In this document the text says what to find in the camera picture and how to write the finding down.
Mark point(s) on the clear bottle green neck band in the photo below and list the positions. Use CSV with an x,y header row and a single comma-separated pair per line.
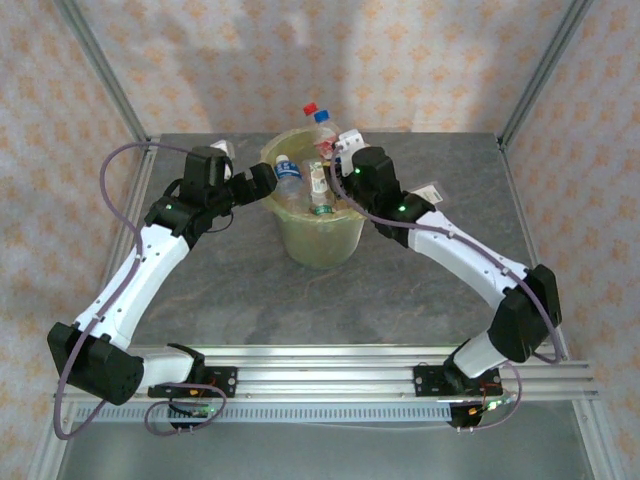
x,y
316,175

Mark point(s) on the yellow-green trash bin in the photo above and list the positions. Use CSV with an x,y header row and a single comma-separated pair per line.
x,y
285,145

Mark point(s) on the clear bottle white label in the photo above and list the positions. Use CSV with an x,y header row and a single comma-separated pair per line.
x,y
432,192

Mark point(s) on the green plastic bin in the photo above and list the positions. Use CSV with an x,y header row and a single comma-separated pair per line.
x,y
320,240

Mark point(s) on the red label cola bottle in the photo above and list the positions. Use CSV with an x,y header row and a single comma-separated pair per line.
x,y
311,108

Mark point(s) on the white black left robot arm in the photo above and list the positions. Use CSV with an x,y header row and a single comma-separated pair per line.
x,y
135,280

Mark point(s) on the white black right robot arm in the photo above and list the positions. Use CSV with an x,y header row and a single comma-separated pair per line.
x,y
465,255

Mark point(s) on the small green circuit board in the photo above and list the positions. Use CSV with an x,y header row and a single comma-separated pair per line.
x,y
492,405
197,412

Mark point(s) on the grey metal lower panel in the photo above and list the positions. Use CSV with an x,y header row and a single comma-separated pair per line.
x,y
325,455

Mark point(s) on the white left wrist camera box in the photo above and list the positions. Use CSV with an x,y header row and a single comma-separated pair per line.
x,y
222,148

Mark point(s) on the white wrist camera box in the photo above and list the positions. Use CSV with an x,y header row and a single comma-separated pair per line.
x,y
350,141
222,148

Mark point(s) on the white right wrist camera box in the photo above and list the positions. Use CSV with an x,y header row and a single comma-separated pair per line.
x,y
350,141

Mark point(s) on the aluminium table side rail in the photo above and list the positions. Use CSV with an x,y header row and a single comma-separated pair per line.
x,y
517,200
144,162

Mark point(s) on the aluminium frame post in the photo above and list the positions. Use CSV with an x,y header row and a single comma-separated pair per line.
x,y
547,65
102,65

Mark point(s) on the aluminium mounting rail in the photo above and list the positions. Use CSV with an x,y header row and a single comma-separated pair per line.
x,y
325,380

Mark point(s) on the black base bracket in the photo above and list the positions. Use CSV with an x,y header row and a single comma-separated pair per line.
x,y
182,426
462,420

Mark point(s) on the aluminium frame leg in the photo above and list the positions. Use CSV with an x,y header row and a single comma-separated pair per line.
x,y
47,455
600,450

